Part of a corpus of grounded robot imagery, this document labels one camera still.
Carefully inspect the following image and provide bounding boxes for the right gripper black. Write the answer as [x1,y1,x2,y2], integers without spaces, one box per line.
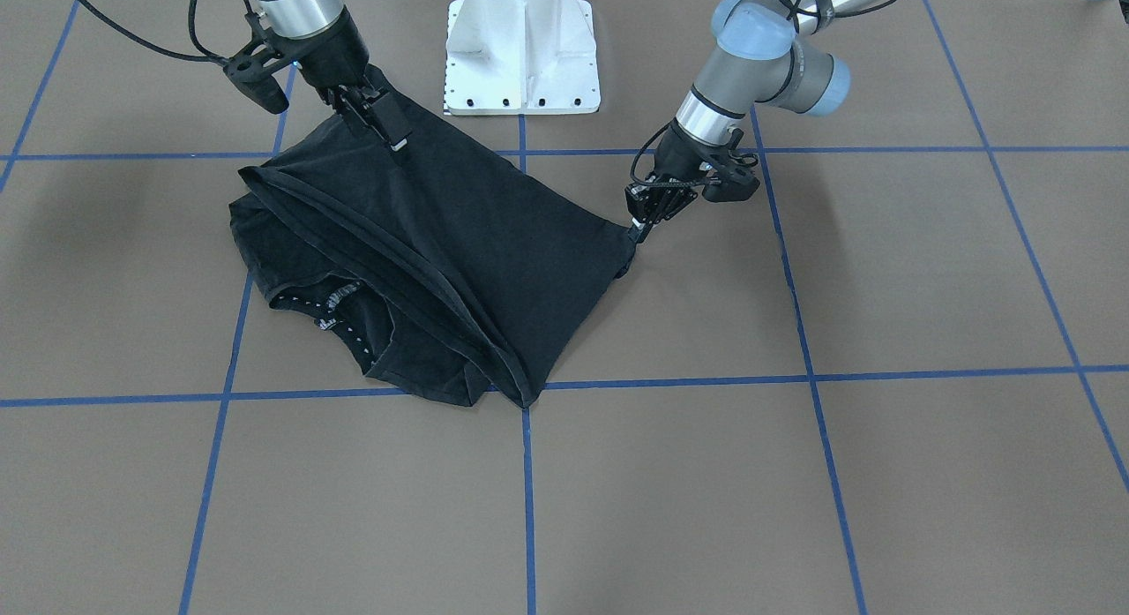
[295,28,412,153]

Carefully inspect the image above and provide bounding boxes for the black graphic t-shirt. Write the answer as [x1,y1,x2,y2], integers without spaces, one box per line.
[229,88,636,408]

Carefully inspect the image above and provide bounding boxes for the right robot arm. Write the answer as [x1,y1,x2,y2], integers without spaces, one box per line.
[224,0,411,152]

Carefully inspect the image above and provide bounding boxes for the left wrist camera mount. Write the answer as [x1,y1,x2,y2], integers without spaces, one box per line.
[701,153,761,202]

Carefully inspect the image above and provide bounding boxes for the brown paper table cover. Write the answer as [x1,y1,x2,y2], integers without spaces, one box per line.
[1,0,1126,614]

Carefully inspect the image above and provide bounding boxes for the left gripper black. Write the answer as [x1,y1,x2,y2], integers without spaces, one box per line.
[624,121,733,245]

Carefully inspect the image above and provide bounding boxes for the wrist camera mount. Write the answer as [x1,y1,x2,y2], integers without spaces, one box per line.
[222,41,289,114]
[701,153,761,202]

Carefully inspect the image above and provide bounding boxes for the blue tape line crosswise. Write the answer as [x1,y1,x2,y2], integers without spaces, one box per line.
[1,364,1128,408]

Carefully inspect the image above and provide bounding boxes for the blue tape line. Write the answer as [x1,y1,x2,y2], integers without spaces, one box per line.
[519,112,539,615]

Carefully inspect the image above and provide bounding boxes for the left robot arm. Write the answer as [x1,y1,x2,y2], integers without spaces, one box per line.
[624,0,898,244]

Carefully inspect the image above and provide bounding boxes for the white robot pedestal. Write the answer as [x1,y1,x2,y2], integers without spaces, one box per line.
[443,0,602,116]

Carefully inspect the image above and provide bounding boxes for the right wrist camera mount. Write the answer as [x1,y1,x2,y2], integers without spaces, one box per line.
[222,41,289,114]

